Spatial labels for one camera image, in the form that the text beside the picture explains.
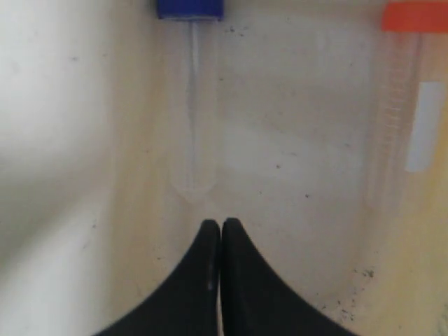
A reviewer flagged orange-capped clear tube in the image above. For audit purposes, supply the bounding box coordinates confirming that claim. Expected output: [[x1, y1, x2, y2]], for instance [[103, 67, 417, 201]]
[[363, 1, 448, 211]]

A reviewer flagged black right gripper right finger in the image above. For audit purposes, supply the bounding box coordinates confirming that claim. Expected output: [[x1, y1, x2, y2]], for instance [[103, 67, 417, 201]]
[[220, 218, 353, 336]]

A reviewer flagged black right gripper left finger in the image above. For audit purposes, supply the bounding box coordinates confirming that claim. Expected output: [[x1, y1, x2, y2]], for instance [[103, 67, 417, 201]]
[[98, 220, 221, 336]]

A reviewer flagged large cream plastic bin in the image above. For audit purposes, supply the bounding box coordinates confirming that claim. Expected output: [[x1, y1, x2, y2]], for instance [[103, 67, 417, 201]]
[[1, 1, 447, 335]]

